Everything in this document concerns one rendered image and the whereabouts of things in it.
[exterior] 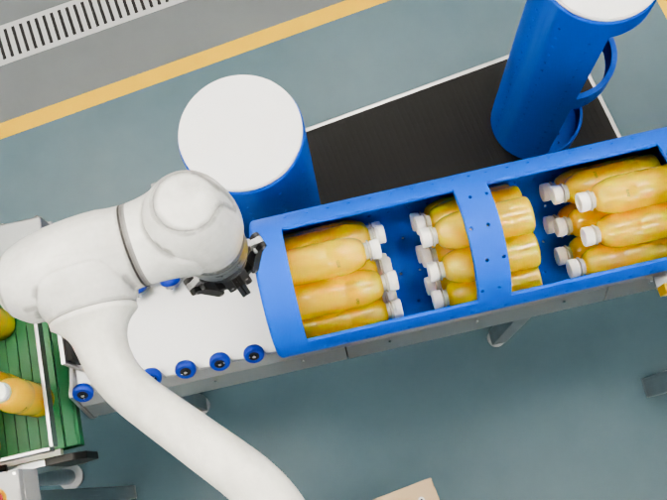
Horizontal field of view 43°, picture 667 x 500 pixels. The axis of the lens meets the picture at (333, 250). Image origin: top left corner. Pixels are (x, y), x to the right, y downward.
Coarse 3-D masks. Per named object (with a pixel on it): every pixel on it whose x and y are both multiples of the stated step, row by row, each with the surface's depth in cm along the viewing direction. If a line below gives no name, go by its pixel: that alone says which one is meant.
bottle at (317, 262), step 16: (336, 240) 164; (352, 240) 164; (288, 256) 163; (304, 256) 162; (320, 256) 162; (336, 256) 162; (352, 256) 162; (368, 256) 164; (304, 272) 162; (320, 272) 162; (336, 272) 163; (352, 272) 165
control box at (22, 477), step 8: (0, 472) 165; (8, 472) 165; (16, 472) 165; (24, 472) 168; (32, 472) 171; (0, 480) 165; (8, 480) 164; (16, 480) 164; (24, 480) 167; (32, 480) 171; (0, 488) 164; (8, 488) 164; (16, 488) 164; (24, 488) 166; (32, 488) 170; (8, 496) 164; (16, 496) 164; (24, 496) 165; (32, 496) 169; (40, 496) 173
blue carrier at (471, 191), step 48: (624, 144) 166; (384, 192) 169; (432, 192) 164; (480, 192) 162; (528, 192) 184; (480, 240) 159; (288, 288) 158; (480, 288) 161; (576, 288) 168; (288, 336) 162; (336, 336) 165
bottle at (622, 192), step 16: (624, 176) 164; (640, 176) 163; (656, 176) 163; (592, 192) 165; (608, 192) 163; (624, 192) 162; (640, 192) 163; (656, 192) 163; (592, 208) 165; (608, 208) 164; (624, 208) 164
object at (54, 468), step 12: (36, 456) 185; (48, 456) 185; (60, 456) 185; (72, 456) 185; (84, 456) 187; (96, 456) 194; (12, 468) 185; (36, 468) 187; (48, 468) 193; (60, 468) 200; (72, 468) 272; (48, 480) 247; (60, 480) 256; (72, 480) 267
